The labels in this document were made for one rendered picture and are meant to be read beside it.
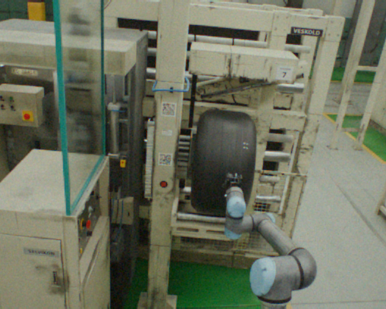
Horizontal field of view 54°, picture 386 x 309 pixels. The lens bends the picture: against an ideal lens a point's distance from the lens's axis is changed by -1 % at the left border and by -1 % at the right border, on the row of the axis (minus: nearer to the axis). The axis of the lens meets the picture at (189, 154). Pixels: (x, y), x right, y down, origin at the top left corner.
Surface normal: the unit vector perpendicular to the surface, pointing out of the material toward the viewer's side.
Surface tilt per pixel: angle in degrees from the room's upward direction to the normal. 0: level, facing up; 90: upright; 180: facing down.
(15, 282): 90
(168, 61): 90
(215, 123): 22
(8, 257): 90
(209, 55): 90
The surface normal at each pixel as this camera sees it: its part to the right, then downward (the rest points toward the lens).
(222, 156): 0.00, -0.11
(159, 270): -0.05, 0.43
